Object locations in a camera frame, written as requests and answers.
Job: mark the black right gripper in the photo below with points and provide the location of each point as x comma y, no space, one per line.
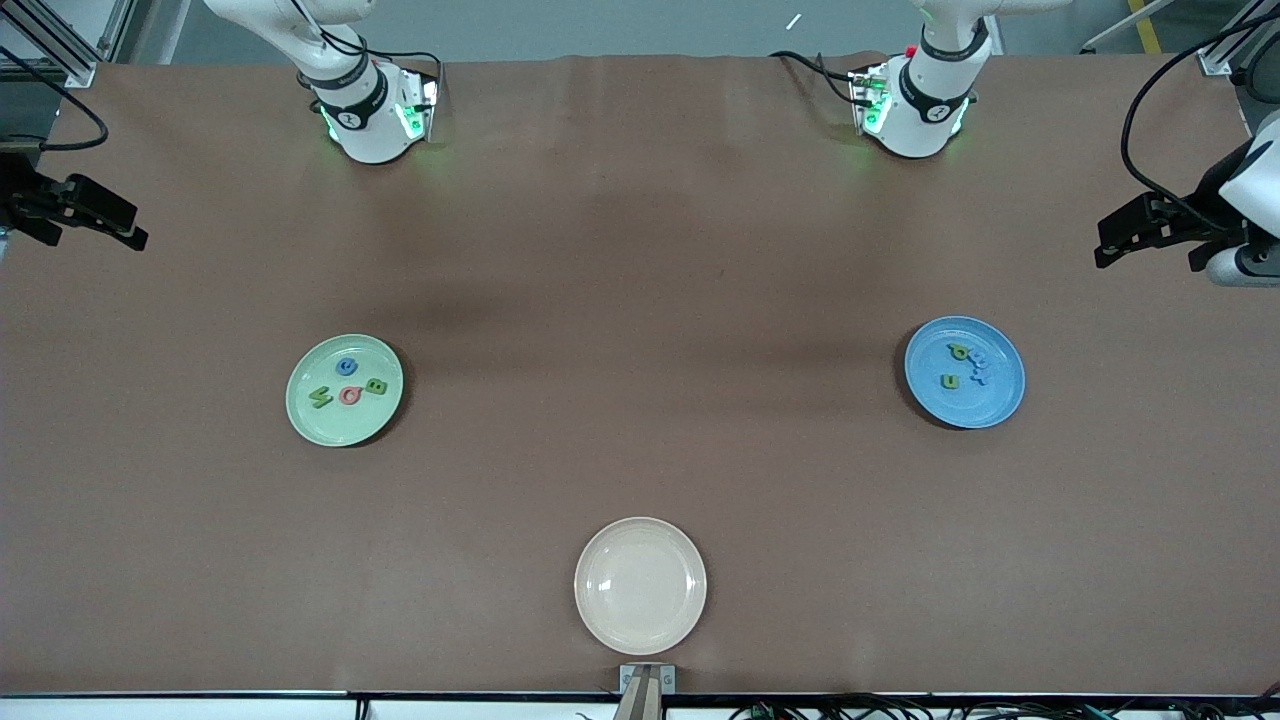
18,197

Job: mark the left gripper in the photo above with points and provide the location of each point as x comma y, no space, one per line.
1203,206

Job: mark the blue letter e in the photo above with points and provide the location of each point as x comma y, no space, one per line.
984,358

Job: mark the blue letter C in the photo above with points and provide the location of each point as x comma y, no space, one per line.
340,367

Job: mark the red letter Q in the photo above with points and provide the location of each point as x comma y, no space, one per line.
344,397

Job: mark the green letter B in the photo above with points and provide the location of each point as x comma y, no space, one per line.
376,386

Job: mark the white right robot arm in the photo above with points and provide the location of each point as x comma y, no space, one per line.
370,120

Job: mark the blue plate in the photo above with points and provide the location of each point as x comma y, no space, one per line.
965,405

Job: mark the light green plate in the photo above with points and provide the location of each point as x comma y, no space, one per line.
330,425

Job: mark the brown table mat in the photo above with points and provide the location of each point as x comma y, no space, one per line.
640,480

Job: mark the beige plate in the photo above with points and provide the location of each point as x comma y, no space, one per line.
640,586

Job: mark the aluminium frame profile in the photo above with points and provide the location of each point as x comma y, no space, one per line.
1225,50
70,60

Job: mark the metal base connector bracket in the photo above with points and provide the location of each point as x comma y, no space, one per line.
862,100
425,105

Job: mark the white front frame rail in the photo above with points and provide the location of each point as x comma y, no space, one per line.
200,710

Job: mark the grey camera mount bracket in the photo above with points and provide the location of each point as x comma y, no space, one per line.
647,690

